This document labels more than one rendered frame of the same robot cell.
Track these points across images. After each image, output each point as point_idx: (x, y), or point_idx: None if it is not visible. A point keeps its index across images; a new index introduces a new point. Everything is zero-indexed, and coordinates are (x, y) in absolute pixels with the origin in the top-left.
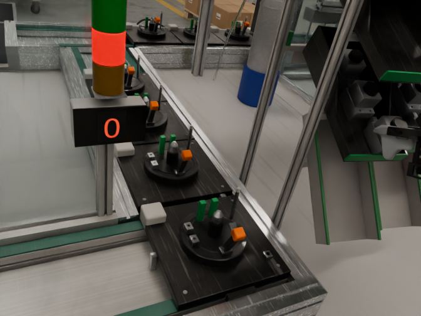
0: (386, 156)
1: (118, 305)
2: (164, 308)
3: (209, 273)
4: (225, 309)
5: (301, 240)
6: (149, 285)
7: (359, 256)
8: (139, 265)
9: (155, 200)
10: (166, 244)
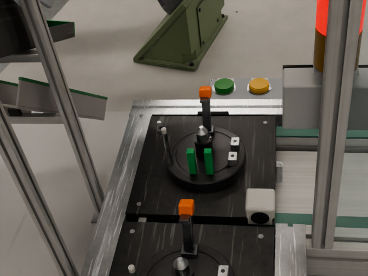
0: (51, 3)
1: None
2: (286, 130)
3: (232, 131)
4: (234, 109)
5: (62, 206)
6: (287, 171)
7: None
8: (290, 193)
9: (245, 229)
10: (260, 167)
